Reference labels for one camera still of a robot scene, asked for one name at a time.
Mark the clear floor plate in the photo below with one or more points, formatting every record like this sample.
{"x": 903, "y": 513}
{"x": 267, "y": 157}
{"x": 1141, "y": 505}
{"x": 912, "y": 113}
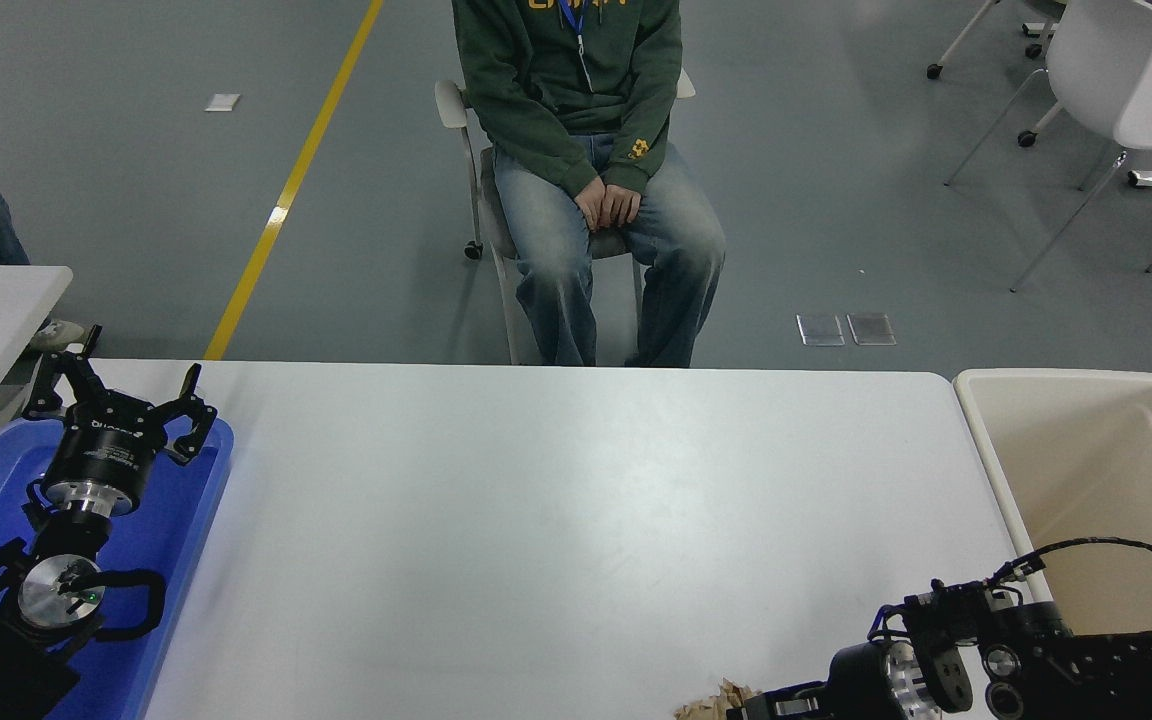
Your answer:
{"x": 871, "y": 328}
{"x": 821, "y": 330}

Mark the person's right hand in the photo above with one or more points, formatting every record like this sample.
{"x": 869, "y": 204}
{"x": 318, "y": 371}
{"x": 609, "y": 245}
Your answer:
{"x": 594, "y": 205}

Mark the blue plastic tray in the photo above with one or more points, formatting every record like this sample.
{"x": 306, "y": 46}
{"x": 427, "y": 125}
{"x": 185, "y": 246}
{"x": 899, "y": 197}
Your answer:
{"x": 186, "y": 520}

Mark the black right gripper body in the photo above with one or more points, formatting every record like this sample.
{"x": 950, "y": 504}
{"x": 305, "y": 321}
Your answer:
{"x": 856, "y": 685}

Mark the white shell chair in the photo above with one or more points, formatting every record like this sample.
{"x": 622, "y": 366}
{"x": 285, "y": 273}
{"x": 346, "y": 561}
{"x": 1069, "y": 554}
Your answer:
{"x": 1096, "y": 60}

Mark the grey chair with castors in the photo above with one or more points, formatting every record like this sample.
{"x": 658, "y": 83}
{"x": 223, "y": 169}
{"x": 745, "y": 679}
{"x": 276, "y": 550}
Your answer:
{"x": 451, "y": 102}

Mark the tan paper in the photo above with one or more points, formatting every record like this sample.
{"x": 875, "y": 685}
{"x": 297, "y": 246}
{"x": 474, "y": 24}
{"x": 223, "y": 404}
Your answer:
{"x": 711, "y": 705}

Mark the person's left hand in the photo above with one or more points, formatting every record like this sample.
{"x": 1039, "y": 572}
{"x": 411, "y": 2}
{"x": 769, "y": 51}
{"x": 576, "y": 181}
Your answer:
{"x": 624, "y": 205}

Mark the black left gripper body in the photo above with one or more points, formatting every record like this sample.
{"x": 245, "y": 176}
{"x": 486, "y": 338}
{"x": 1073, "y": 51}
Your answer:
{"x": 106, "y": 455}

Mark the large pale plastic bin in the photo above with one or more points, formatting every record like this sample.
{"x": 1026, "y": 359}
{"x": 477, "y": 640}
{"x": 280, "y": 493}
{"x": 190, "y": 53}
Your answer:
{"x": 1096, "y": 470}

